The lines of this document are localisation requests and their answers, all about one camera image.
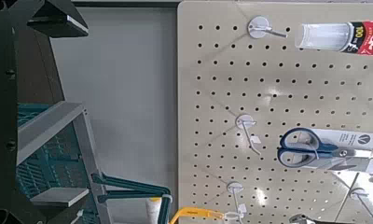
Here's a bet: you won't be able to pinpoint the blue scissors with card packaging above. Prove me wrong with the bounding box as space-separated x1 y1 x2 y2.
277 126 373 175

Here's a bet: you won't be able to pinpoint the red white sealant tube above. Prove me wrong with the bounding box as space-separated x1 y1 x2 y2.
295 20 373 57

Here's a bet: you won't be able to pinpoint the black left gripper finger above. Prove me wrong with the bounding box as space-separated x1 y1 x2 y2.
27 0 90 38
10 187 90 224

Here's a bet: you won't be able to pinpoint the teal plastic crate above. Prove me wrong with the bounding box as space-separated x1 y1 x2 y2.
16 101 114 224

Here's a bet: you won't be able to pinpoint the black stand frame post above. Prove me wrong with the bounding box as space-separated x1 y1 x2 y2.
71 1 183 7

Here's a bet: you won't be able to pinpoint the black handled adjustable wrench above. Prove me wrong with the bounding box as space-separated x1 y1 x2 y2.
288 213 356 224

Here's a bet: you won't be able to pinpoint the white pegboard hook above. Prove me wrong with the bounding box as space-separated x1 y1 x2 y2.
247 15 289 40
226 181 248 223
349 186 373 220
235 113 263 157

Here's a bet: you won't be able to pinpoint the beige pegboard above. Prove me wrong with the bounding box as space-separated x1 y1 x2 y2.
176 0 373 224

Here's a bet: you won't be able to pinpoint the yellow handled paint roller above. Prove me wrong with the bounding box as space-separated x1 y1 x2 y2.
145 196 225 224

